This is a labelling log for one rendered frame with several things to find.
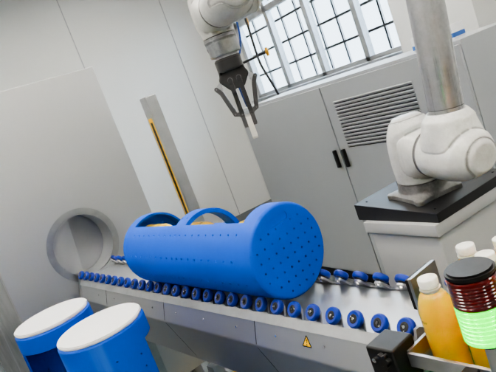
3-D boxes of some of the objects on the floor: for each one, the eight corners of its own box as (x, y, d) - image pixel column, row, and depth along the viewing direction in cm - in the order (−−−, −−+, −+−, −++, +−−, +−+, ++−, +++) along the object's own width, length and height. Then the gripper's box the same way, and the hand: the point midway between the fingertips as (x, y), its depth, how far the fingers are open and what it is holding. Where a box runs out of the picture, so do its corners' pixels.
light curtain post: (271, 405, 283) (150, 96, 256) (278, 408, 278) (155, 93, 251) (263, 412, 280) (139, 100, 252) (269, 415, 275) (144, 97, 248)
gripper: (248, 49, 152) (277, 128, 156) (205, 65, 153) (235, 144, 157) (248, 46, 145) (278, 131, 149) (203, 64, 146) (233, 147, 150)
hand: (252, 125), depth 153 cm, fingers closed
